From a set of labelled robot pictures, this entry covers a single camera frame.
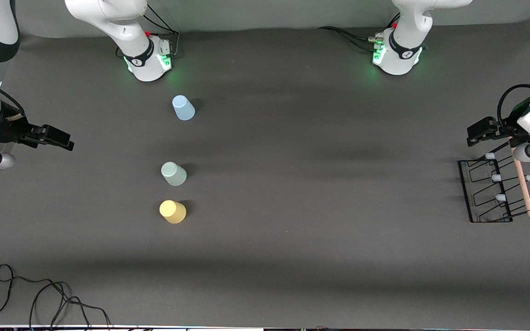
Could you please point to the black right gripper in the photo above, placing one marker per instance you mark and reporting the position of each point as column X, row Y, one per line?
column 11, row 129

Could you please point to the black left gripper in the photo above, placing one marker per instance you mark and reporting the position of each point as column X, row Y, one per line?
column 512, row 123

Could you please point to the pale green plastic cup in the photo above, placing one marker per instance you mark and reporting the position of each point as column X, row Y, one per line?
column 174, row 174

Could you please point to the yellow plastic cup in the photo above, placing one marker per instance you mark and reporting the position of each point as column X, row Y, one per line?
column 173, row 212

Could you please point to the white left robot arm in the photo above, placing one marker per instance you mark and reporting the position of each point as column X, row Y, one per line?
column 403, row 32

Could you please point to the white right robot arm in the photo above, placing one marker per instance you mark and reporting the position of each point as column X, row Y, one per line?
column 122, row 23

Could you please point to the light blue plastic cup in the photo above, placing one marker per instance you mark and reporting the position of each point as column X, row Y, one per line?
column 183, row 108

